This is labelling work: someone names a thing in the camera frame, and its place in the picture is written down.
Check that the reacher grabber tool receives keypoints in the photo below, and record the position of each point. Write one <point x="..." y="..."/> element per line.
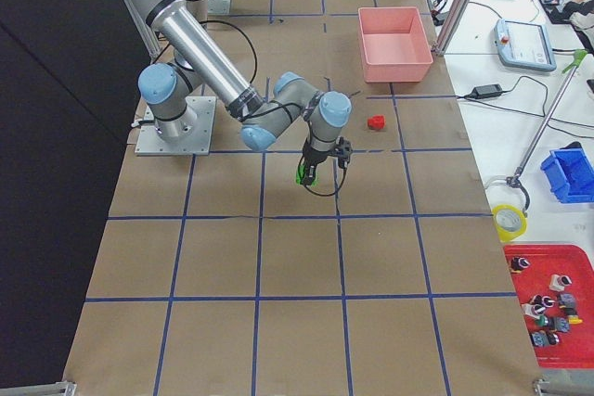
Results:
<point x="514" y="180"/>

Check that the red toy block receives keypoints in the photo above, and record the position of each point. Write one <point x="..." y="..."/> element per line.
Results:
<point x="376" y="123"/>

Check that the pink plastic box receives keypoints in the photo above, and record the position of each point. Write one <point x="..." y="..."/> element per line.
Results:
<point x="393" y="45"/>

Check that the yellow tape roll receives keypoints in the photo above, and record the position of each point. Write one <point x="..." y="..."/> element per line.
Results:
<point x="510" y="222"/>

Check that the black power adapter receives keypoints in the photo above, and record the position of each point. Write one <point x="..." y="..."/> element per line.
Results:
<point x="486" y="91"/>

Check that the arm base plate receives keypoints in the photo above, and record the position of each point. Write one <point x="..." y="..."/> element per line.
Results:
<point x="189" y="135"/>
<point x="219" y="7"/>

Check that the green toy block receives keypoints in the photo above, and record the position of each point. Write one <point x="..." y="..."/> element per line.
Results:
<point x="306" y="175"/>

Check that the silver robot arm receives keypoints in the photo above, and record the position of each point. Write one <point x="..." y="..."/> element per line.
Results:
<point x="198" y="59"/>

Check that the blue storage bin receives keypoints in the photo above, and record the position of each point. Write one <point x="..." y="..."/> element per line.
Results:
<point x="570" y="175"/>

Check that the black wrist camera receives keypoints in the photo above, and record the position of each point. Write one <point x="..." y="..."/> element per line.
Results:
<point x="343" y="152"/>

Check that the red tray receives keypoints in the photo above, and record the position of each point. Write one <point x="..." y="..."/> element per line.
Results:
<point x="554" y="285"/>

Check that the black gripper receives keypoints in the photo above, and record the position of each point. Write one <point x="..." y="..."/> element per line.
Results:
<point x="314" y="156"/>

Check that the teach pendant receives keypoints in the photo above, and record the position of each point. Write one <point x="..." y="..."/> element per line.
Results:
<point x="524" y="45"/>

